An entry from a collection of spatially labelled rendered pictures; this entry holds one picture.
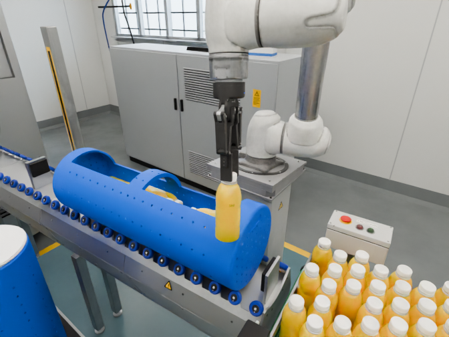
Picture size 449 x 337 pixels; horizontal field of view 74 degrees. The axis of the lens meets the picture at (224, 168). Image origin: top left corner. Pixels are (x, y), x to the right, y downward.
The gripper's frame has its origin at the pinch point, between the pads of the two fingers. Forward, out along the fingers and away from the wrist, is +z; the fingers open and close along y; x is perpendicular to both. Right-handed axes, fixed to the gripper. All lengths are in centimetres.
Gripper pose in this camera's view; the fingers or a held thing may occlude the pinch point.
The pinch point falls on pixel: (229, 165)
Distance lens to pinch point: 74.3
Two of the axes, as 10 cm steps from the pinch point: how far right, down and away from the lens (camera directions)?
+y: -3.8, 2.7, -8.9
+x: 9.3, 0.9, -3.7
